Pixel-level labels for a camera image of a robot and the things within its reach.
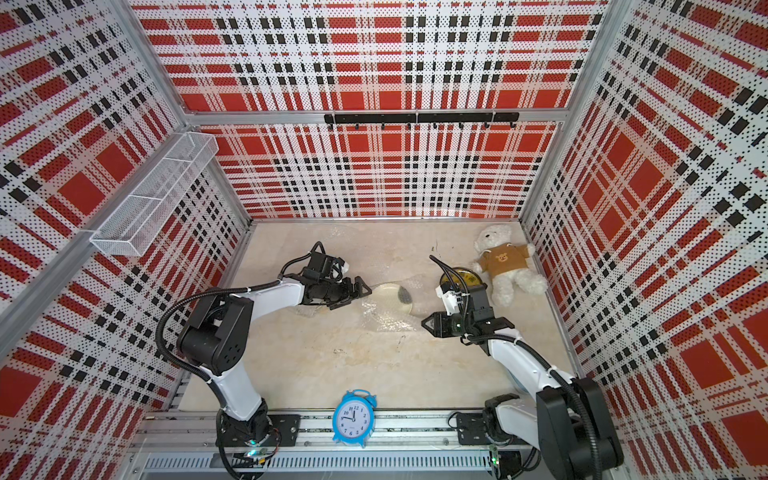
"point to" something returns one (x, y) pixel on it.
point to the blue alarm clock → (354, 417)
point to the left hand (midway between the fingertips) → (365, 294)
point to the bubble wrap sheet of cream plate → (423, 305)
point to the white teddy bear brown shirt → (507, 263)
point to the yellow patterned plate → (468, 276)
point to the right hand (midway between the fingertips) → (432, 323)
